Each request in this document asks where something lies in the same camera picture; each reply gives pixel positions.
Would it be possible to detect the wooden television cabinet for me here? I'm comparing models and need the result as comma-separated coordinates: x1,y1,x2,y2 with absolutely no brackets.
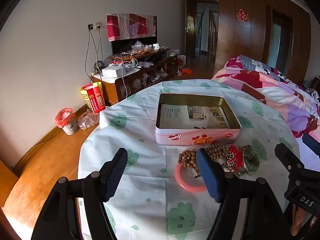
91,47,179,107

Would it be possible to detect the green jade bracelet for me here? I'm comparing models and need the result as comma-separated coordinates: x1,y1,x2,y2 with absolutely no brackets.
239,145,260,174

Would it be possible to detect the white cardboard box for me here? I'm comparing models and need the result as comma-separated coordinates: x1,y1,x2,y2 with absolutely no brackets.
102,66,126,78

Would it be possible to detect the black television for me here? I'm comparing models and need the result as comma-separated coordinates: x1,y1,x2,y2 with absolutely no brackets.
111,16,157,55

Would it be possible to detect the wooden bead bracelet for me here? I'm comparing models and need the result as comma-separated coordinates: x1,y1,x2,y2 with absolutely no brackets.
178,143,229,170

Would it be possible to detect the wooden wardrobe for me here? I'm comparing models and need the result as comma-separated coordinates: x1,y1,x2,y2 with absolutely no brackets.
214,0,312,83

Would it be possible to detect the pink bangle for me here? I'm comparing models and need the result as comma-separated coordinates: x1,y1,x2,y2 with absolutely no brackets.
174,164,208,193

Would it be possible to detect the red and yellow paper bag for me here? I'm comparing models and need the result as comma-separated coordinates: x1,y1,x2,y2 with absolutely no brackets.
80,82,106,113

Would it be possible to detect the trash bin with red liner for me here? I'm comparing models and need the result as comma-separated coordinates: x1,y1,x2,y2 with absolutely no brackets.
55,108,77,135

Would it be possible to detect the clear plastic bag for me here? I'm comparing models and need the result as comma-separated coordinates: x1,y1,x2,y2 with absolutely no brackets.
77,109,100,130

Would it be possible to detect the pink metal tin box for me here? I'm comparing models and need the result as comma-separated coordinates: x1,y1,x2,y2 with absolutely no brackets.
154,93,242,146

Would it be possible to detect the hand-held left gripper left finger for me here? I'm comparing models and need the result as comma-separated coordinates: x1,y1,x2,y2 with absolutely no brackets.
31,147,128,240

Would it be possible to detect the silver bead chain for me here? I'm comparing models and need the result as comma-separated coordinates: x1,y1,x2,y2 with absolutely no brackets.
224,152,248,178

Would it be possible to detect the red paper decoration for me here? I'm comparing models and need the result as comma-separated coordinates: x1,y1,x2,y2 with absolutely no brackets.
236,9,249,22

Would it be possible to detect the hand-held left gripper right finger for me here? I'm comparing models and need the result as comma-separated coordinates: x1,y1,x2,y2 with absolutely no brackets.
196,148,287,240

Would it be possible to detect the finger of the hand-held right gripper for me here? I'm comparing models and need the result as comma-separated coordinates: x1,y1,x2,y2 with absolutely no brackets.
302,134,320,157
274,143,310,188

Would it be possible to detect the wooden door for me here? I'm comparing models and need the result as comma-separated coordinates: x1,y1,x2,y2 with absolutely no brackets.
184,0,197,62

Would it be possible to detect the white cable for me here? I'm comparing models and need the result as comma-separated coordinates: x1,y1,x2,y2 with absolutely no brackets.
114,57,139,98

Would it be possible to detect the red cord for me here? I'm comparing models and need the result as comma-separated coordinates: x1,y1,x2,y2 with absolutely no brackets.
226,145,244,168

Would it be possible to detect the person's right hand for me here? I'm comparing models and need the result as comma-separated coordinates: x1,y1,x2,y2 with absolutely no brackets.
291,204,320,237

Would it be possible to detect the black cable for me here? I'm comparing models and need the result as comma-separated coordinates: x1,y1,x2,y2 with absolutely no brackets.
84,27,104,77

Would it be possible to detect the printed paper leaflet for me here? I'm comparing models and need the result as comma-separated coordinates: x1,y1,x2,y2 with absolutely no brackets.
159,104,230,130

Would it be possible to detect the red patterned cloth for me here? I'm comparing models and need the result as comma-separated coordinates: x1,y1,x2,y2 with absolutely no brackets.
107,14,155,42

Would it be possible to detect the pink patchwork quilt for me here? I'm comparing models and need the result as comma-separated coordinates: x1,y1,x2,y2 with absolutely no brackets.
211,54,320,138

